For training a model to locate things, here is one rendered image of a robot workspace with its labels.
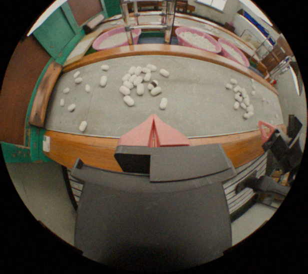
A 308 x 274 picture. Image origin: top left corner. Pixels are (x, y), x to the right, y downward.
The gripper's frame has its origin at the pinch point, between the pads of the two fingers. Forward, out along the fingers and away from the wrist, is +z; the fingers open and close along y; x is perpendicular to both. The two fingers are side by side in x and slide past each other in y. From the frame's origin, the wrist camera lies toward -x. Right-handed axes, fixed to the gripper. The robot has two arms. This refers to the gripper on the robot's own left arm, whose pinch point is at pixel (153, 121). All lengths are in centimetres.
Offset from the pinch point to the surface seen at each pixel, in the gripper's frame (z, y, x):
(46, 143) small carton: -1.2, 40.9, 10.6
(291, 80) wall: 81, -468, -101
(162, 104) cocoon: 11.4, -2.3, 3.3
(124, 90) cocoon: 14.4, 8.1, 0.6
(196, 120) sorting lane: 9.6, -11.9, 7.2
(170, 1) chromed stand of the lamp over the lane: 19.8, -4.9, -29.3
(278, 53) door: 152, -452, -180
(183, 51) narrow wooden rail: 27.9, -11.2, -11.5
